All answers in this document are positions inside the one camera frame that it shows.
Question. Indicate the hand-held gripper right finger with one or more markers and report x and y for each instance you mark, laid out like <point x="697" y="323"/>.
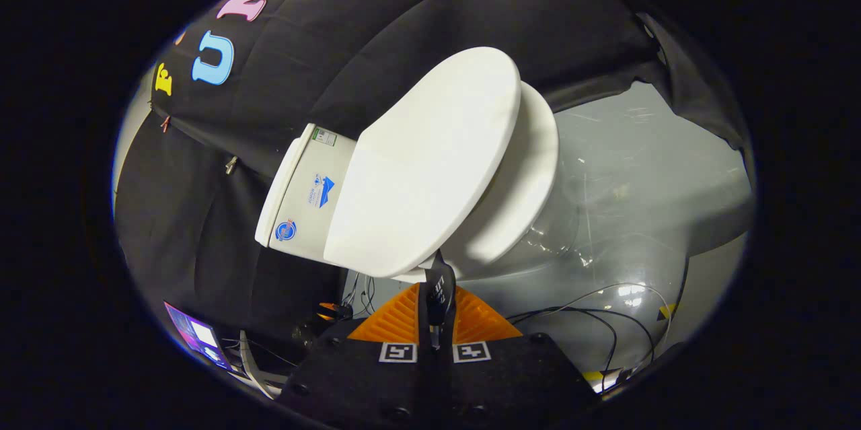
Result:
<point x="511" y="379"/>

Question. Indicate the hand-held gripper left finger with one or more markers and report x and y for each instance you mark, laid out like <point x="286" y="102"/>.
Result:
<point x="363" y="383"/>

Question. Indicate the white toilet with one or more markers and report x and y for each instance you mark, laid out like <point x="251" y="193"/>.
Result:
<point x="303" y="194"/>

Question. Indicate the laptop screen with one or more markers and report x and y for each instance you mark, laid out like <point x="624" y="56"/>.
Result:
<point x="198" y="336"/>

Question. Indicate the silver clip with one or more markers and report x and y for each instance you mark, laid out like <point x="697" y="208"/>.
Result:
<point x="231" y="164"/>

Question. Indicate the copper clip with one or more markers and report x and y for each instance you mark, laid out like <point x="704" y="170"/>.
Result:
<point x="165" y="124"/>

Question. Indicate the black backdrop cloth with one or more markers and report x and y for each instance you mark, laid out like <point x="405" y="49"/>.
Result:
<point x="403" y="13"/>

